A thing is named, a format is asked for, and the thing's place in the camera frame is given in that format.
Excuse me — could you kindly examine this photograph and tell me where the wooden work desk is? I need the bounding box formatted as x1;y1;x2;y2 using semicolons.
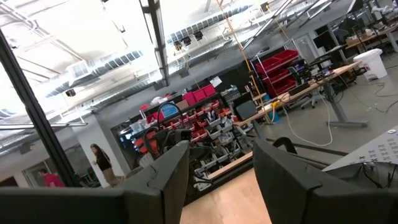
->
343;23;398;54

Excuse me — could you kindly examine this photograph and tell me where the red bin rack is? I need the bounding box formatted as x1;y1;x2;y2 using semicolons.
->
254;49;300;98

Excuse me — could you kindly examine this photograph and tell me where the long wooden desk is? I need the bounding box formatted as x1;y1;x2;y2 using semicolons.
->
233;60;369;129

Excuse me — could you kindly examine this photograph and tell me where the black overhead light bar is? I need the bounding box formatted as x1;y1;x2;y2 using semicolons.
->
139;0;171;88

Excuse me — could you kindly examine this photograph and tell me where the white bin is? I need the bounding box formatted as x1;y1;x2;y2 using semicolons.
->
353;48;389;81

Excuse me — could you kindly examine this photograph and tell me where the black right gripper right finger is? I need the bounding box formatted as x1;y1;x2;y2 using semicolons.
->
253;139;398;224

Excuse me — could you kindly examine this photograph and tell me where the black office chair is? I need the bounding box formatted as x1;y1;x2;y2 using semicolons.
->
234;99;258;121

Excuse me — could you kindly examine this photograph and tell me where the grey desk foot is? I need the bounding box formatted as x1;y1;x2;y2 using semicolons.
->
328;119;369;129

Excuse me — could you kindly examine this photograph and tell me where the person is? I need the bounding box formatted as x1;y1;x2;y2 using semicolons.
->
37;169;65;188
89;142;121;188

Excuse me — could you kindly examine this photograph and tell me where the black rig frame post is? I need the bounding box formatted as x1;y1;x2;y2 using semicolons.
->
0;29;80;188

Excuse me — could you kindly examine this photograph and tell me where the yellow hanging cable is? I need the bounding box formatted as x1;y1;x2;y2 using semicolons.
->
216;0;272;124

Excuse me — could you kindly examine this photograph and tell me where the grey perforated metal riser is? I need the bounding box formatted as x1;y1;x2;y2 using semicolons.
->
322;125;398;191

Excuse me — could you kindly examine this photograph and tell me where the parts shelf with bins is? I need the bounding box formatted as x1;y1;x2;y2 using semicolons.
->
110;83;254;190

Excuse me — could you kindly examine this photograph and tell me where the black arched frame bracket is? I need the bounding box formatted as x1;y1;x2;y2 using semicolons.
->
272;136;299;156

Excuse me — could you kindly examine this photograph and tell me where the white floor cable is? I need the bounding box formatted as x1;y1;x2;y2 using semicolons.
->
280;93;334;147

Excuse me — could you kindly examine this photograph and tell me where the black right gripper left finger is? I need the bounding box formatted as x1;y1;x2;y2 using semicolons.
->
0;140;190;224

